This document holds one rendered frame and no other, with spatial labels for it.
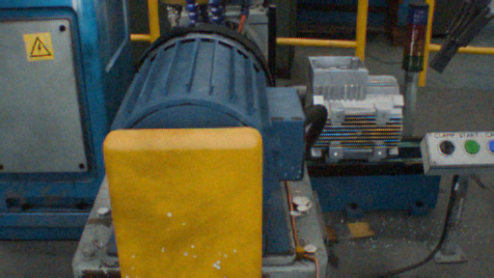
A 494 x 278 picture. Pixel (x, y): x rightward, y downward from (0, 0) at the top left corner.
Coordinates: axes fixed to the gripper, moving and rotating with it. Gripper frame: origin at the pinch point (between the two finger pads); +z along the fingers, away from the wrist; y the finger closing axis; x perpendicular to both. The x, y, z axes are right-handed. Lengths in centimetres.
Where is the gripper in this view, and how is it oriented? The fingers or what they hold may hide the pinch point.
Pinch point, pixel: (444, 56)
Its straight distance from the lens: 128.0
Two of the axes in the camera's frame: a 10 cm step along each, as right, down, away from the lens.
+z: -4.9, 7.9, 3.7
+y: 0.1, 4.3, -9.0
